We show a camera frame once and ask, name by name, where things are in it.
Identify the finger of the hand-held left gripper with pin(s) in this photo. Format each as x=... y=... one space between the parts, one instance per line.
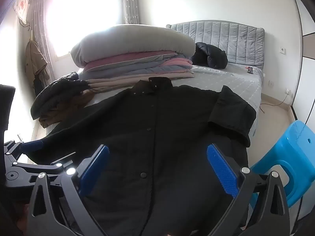
x=34 y=144
x=49 y=167

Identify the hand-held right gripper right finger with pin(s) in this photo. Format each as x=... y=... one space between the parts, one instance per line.
x=221 y=169

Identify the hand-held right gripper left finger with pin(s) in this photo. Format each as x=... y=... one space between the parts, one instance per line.
x=94 y=169

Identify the large black coat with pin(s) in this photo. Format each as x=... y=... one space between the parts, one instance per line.
x=147 y=118

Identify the brown garment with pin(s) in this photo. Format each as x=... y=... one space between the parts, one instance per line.
x=66 y=110

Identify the black quilted jacket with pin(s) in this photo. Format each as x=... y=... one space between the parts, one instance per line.
x=56 y=93

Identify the hanging brown coat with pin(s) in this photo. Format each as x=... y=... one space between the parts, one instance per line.
x=35 y=59

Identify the blue plastic stool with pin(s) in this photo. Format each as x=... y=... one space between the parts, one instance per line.
x=290 y=150

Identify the bed with grey quilted cover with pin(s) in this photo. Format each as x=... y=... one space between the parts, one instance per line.
x=233 y=86

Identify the beige folded blanket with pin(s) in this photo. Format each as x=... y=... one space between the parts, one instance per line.
x=128 y=80

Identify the small red and black item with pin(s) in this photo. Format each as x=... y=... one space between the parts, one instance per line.
x=249 y=70

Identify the grey-blue folded quilt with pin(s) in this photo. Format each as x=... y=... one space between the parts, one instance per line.
x=137 y=68

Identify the pink folded blanket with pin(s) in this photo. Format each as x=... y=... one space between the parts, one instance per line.
x=118 y=60

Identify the black puffer jacket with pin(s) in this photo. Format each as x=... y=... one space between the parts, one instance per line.
x=211 y=56

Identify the bright window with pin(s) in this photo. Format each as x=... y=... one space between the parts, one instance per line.
x=83 y=17

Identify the white wardrobe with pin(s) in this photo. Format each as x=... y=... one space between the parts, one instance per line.
x=307 y=78

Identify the grey padded headboard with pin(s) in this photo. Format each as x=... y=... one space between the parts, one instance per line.
x=233 y=36

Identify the covered wall air conditioner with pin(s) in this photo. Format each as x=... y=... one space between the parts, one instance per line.
x=22 y=7

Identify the white wall socket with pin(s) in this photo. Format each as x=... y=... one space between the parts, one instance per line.
x=271 y=83
x=283 y=50
x=288 y=93

